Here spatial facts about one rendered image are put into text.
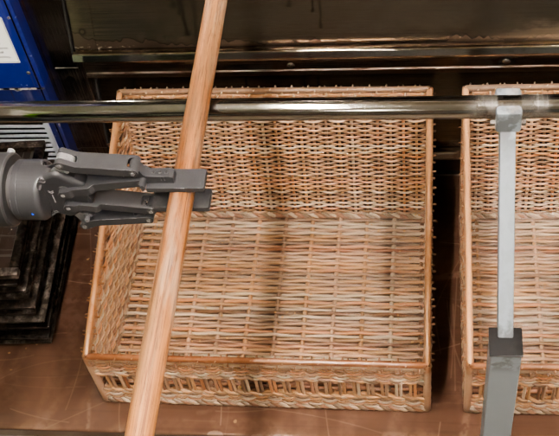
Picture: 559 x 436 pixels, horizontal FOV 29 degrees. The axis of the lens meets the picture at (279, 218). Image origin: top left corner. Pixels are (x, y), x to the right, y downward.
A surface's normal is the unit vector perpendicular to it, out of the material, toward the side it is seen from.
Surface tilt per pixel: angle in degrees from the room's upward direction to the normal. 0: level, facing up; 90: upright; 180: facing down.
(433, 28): 70
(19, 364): 0
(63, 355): 0
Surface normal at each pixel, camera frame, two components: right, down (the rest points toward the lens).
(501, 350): -0.11, -0.60
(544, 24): -0.11, 0.55
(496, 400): -0.08, 0.80
